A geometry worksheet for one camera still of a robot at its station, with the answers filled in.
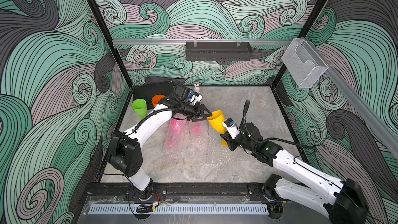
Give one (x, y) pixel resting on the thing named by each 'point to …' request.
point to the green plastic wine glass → (139, 106)
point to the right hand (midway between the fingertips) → (221, 135)
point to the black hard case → (146, 91)
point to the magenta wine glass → (197, 128)
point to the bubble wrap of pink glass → (186, 135)
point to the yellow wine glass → (216, 119)
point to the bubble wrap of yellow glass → (219, 155)
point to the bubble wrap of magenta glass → (196, 153)
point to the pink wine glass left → (174, 142)
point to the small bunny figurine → (197, 88)
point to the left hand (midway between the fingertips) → (210, 115)
